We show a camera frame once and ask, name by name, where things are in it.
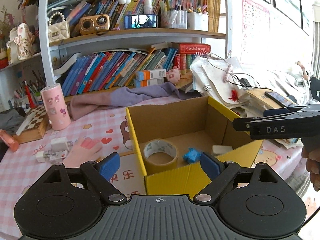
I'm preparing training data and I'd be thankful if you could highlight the red thick dictionary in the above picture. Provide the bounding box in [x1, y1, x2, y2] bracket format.
[171, 42, 211, 54]

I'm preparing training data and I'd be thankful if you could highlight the white staples box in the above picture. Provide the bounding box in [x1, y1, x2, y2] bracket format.
[50, 137, 69, 152]

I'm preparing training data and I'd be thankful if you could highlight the smartphone on shelf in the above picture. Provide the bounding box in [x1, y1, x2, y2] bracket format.
[124, 14, 158, 29]

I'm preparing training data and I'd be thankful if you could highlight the pink cylindrical container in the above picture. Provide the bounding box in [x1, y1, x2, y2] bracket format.
[40, 83, 71, 131]

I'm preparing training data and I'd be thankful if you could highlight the yellow tape roll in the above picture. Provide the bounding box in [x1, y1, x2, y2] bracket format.
[142, 139, 179, 175]

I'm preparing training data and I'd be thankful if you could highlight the small white plug box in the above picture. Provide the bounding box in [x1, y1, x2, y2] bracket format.
[35, 151, 68, 163]

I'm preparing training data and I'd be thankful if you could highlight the stack of notebooks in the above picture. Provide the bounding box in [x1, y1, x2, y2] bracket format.
[233, 88, 296, 139]

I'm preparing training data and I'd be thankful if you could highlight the black charger with cable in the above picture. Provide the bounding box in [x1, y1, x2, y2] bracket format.
[208, 53, 273, 92]

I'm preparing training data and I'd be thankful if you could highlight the smartphone on book stack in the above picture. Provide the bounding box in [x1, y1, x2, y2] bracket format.
[265, 91, 294, 107]

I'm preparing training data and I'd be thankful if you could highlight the orange pink bottle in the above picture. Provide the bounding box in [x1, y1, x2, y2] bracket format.
[0, 129, 19, 152]

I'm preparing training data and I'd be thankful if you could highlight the rabbit figurine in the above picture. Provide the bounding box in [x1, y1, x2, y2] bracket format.
[8, 23, 34, 63]

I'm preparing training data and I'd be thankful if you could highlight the white pen holder box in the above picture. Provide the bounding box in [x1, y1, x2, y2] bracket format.
[187, 12, 209, 31]

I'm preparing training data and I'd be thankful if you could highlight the yellow cardboard box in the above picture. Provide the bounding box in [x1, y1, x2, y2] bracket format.
[126, 97, 262, 197]

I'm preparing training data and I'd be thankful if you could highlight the orange white box lower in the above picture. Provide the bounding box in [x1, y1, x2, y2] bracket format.
[134, 77, 164, 88]

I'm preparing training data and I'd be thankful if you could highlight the pink pig plush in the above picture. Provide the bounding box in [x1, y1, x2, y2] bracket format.
[166, 66, 181, 85]

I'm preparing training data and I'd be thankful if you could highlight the white embroidered cloth bag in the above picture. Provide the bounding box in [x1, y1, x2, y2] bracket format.
[190, 56, 250, 108]

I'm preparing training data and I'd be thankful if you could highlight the row of leaning books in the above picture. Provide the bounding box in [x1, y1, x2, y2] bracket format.
[54, 48, 177, 96]

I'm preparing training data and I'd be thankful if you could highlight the orange white box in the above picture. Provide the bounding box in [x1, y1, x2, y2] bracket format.
[134, 77, 164, 88]
[135, 69, 167, 81]

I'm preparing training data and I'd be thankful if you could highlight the white eraser block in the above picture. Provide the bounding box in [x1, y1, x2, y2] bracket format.
[211, 145, 233, 156]

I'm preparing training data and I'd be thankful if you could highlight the pink checkered tablecloth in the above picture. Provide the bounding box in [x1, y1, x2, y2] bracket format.
[1, 95, 302, 239]

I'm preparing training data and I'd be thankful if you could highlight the white bookshelf frame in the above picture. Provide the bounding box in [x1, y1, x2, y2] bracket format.
[39, 0, 227, 86]

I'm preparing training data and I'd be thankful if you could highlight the white pearl handbag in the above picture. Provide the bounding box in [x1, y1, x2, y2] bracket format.
[48, 12, 71, 43]

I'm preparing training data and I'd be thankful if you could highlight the wooden retro radio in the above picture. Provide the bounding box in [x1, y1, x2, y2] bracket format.
[79, 14, 110, 35]

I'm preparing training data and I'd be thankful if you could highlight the blue crumpled wrapper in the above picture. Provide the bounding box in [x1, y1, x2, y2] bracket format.
[183, 148, 202, 164]

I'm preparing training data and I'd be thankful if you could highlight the pink purple cloth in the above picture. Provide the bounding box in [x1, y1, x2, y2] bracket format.
[67, 82, 201, 120]

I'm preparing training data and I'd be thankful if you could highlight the wooden chess board box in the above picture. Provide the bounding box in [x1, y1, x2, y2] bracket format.
[13, 105, 49, 144]

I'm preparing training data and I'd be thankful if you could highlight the orange white box upper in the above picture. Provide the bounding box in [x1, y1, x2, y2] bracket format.
[135, 69, 167, 81]

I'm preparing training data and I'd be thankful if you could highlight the clear pen holder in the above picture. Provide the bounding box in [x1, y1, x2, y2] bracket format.
[161, 10, 188, 29]

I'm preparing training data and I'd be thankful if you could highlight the grey clothing pile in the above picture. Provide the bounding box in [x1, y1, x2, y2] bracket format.
[0, 109, 24, 135]

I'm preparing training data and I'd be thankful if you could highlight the person right hand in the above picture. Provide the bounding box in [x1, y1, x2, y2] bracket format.
[302, 146, 320, 191]

